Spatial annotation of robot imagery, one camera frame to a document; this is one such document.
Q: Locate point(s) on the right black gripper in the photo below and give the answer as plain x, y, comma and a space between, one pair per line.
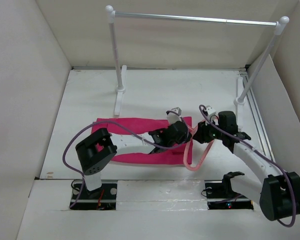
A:
201, 133

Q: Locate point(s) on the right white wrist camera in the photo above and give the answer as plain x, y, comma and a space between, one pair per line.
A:
211, 114

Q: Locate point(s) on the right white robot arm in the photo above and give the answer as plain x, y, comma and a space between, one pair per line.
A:
277, 191

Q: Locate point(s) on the pink plastic hanger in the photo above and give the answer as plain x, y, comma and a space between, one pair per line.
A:
188, 158

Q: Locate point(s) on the aluminium rail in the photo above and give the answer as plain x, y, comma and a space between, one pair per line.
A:
262, 137

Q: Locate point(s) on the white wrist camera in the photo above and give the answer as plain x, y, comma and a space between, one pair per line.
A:
174, 115
211, 114

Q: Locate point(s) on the white clothes rack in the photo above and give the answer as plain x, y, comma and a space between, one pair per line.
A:
241, 87

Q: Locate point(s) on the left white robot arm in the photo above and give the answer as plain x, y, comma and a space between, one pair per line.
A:
99, 148

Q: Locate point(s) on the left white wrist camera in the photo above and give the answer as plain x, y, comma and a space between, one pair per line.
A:
174, 115

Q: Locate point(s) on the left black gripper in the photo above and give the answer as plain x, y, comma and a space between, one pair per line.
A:
182, 139

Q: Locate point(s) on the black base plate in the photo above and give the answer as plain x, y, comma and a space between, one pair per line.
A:
218, 199
102, 199

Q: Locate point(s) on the magenta trousers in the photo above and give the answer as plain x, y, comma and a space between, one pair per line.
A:
139, 126

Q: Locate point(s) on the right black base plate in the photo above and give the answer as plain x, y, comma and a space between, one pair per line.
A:
218, 199

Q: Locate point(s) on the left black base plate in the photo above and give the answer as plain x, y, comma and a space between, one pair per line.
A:
102, 199

